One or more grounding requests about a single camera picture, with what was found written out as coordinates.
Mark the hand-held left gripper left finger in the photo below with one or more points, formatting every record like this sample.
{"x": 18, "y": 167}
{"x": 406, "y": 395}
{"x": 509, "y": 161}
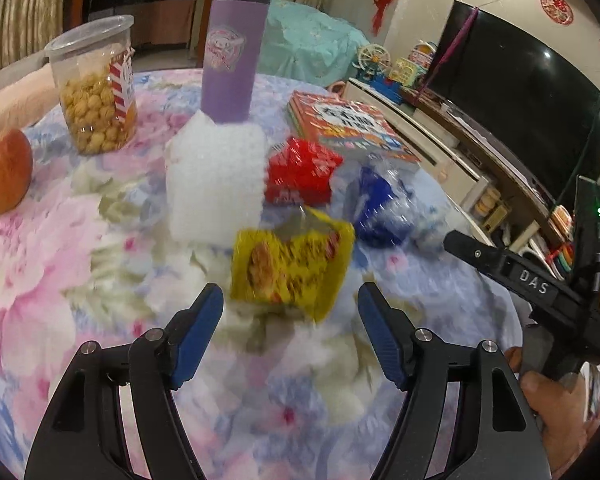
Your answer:
{"x": 197, "y": 340}

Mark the teal cloth covered furniture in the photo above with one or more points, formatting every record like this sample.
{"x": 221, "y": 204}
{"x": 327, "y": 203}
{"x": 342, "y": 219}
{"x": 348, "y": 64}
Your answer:
{"x": 315, "y": 35}

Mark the floral tablecloth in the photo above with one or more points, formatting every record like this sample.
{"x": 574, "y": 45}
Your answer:
{"x": 80, "y": 285}

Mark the purple thermos bottle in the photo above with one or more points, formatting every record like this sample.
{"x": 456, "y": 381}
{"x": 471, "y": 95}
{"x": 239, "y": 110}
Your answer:
{"x": 232, "y": 60}

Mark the white television cabinet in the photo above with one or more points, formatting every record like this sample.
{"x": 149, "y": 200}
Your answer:
{"x": 430, "y": 130}

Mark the pastel plastic toy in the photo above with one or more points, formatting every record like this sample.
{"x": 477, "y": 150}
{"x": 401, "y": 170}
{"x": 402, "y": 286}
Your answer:
{"x": 422, "y": 52}

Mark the yellow snack packet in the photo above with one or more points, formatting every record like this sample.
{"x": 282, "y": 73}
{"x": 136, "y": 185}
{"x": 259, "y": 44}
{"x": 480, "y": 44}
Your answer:
{"x": 290, "y": 265}

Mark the wooden framed glass door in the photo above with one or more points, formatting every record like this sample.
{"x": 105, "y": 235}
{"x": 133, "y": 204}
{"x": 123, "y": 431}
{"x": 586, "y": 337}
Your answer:
{"x": 145, "y": 0}

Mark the orange food box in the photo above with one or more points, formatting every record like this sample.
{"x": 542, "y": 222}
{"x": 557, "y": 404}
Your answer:
{"x": 561, "y": 217}

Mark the blue plastic wrapper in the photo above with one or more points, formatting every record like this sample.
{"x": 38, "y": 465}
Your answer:
{"x": 380, "y": 205}

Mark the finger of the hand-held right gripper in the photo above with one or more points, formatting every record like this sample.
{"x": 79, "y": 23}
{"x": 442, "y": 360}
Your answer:
{"x": 476, "y": 255}

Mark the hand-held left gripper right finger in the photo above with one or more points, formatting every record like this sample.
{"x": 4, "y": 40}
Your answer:
{"x": 382, "y": 340}

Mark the clear jar of snack balls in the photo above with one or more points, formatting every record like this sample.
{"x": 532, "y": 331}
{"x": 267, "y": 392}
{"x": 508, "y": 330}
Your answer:
{"x": 92, "y": 105}

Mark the pink stick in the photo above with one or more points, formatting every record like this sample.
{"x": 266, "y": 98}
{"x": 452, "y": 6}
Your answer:
{"x": 447, "y": 55}

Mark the round red paper cutout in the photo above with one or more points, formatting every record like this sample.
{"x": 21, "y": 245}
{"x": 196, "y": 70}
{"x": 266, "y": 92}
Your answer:
{"x": 556, "y": 8}

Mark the clear plastic wrapper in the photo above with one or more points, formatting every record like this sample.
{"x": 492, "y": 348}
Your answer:
{"x": 432, "y": 225}

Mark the colourful toy house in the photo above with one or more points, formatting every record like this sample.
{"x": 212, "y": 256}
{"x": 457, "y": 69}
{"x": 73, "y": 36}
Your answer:
{"x": 406, "y": 72}

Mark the ferris wheel toy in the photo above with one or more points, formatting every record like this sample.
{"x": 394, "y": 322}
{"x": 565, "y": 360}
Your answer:
{"x": 372, "y": 62}

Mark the red snack packet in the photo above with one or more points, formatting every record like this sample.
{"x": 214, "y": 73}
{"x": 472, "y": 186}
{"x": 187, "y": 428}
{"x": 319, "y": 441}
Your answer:
{"x": 302, "y": 172}

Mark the person's right hand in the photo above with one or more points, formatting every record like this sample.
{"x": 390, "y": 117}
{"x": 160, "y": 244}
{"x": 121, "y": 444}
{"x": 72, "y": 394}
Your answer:
{"x": 560, "y": 415}

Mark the colourful flat book box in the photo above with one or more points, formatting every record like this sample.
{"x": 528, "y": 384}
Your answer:
{"x": 345, "y": 125}

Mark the red yellow apple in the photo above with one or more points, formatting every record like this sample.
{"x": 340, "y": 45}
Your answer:
{"x": 2, "y": 170}

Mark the peach long cushion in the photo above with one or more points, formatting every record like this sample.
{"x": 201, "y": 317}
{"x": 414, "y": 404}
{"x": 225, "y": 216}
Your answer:
{"x": 15, "y": 95}

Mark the black flat television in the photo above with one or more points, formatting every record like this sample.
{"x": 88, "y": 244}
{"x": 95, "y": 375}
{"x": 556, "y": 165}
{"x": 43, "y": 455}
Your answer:
{"x": 525, "y": 95}

